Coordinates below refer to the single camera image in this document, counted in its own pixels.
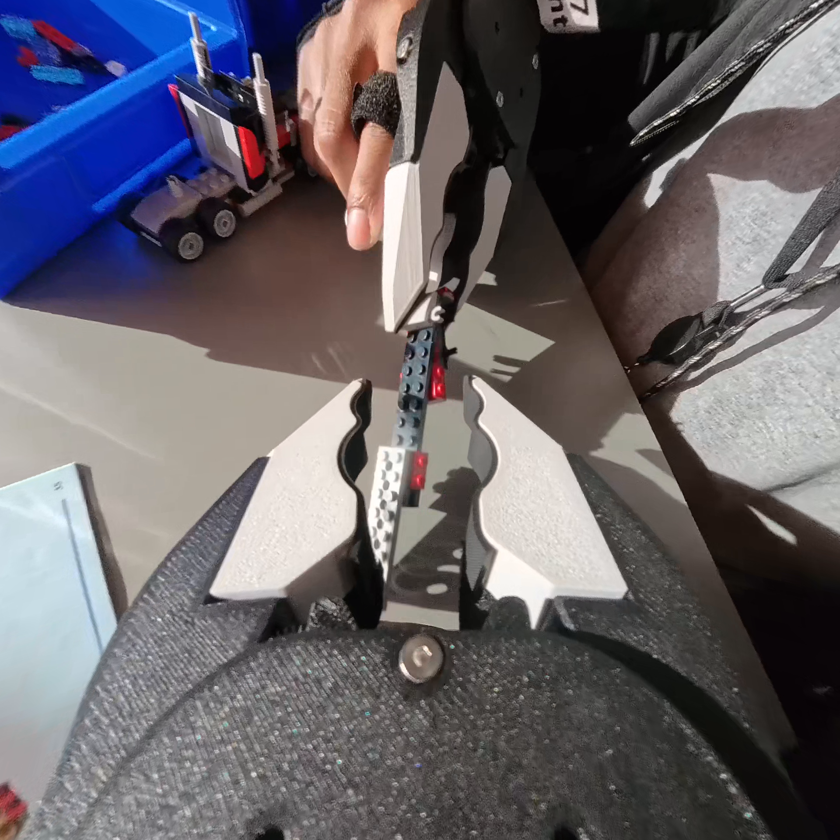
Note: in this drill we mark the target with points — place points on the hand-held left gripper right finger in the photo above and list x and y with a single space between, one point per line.
551 525

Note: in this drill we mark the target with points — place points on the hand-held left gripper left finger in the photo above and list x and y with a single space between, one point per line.
282 525

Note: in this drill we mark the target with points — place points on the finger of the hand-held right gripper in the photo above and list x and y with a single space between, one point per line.
495 210
410 249

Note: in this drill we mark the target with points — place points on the long grey black brick assembly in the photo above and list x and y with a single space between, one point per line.
410 394

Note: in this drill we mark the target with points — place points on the person's right hand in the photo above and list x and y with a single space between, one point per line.
334 85

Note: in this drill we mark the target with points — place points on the person's black jacket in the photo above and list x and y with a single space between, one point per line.
656 118

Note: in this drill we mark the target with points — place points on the person's grey trousers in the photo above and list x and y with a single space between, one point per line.
754 426

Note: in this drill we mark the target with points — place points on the toy brick truck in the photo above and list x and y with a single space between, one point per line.
216 124

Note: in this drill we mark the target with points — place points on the light blue instruction booklet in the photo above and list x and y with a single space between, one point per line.
39 590

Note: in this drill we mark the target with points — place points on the blue plastic bin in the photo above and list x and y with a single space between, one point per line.
65 177

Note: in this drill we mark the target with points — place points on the pile of loose bricks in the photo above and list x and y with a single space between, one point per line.
59 73

